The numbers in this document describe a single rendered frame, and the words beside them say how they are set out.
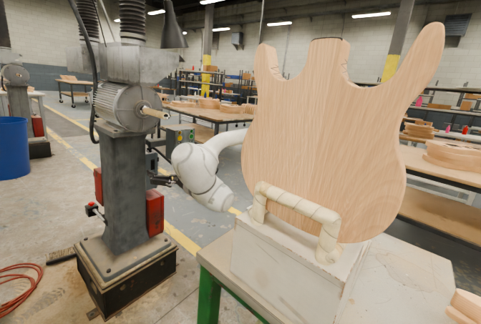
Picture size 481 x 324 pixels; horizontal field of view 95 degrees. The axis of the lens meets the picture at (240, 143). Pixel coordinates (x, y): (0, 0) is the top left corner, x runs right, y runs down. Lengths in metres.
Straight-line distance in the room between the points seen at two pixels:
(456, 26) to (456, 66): 1.43
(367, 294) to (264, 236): 0.34
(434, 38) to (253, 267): 0.57
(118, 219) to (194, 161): 1.03
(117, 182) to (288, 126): 1.20
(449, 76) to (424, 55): 11.21
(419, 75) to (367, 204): 0.23
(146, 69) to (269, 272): 0.79
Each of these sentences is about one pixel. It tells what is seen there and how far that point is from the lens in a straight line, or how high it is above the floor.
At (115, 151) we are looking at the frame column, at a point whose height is 0.99.
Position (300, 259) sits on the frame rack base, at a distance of 0.53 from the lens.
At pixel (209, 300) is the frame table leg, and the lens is 0.84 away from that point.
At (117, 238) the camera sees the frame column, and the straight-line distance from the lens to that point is 1.71.
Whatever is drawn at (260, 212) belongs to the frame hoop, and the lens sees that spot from 0.55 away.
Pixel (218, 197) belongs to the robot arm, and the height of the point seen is 1.05.
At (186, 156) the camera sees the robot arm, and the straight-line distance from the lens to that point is 0.67.
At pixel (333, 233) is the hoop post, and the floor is 1.18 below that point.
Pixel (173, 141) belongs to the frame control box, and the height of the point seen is 1.05.
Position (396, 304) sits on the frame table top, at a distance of 0.80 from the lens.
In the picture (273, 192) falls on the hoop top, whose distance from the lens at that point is 0.51.
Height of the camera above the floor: 1.43
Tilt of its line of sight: 15 degrees down
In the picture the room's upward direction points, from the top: 6 degrees clockwise
